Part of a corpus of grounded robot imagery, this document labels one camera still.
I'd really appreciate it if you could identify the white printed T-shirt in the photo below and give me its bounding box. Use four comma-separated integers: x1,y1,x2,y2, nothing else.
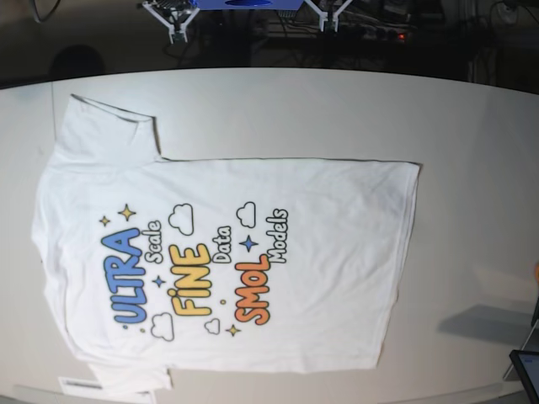
31,95,420,394

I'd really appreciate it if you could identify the black power strip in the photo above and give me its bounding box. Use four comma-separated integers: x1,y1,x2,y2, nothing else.
328,20,417,44

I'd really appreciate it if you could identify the white label strip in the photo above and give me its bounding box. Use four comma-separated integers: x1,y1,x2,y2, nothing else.
58,377,155,402

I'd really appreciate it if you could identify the black tablet screen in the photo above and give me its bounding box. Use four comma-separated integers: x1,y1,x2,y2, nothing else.
510,350,539,404

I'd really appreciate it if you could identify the white wrist camera right mount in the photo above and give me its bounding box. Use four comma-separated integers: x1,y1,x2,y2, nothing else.
303,0,353,33

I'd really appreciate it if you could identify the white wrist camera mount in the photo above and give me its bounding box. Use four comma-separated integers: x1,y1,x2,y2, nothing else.
138,0,200,44
303,0,353,33

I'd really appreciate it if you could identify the white wrist camera left mount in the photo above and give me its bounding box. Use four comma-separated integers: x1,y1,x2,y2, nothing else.
138,0,200,44

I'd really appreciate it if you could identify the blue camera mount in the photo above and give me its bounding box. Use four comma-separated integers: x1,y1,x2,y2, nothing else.
190,0,303,11

